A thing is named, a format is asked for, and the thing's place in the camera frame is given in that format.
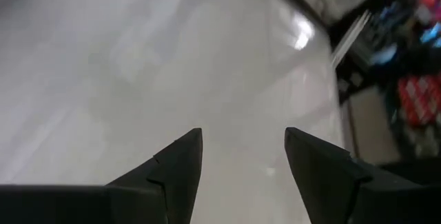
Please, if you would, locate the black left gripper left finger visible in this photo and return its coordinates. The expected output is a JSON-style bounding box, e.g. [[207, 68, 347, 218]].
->
[[105, 128, 204, 224]]

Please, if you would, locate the red storage box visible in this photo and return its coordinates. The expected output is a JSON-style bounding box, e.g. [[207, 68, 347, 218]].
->
[[398, 74, 441, 127]]

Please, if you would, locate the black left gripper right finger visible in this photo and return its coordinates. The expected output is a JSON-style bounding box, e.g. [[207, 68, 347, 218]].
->
[[285, 127, 400, 224]]

